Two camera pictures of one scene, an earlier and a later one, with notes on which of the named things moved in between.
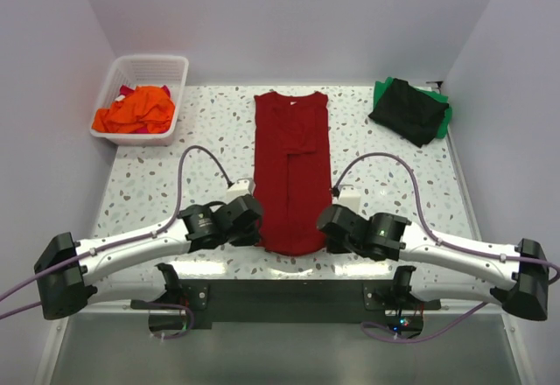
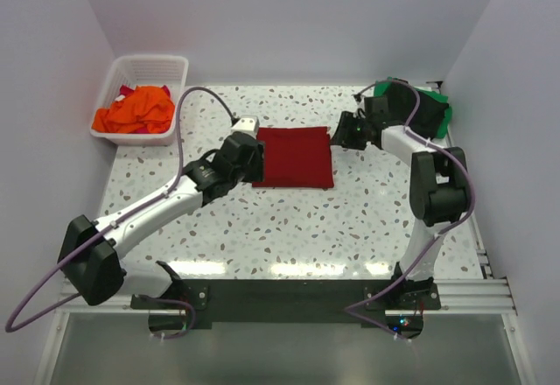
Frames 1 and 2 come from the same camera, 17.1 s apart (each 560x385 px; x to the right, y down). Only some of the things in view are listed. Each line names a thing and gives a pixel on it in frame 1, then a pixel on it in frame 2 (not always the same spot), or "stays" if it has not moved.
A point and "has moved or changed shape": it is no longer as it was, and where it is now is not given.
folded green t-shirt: x=382 y=87 stays
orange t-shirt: x=148 y=108 stays
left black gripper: x=247 y=234 to x=256 y=160
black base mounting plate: x=290 y=301 stays
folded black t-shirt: x=409 y=113 stays
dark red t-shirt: x=292 y=169 has moved or changed shape
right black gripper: x=334 y=243 to x=339 y=130
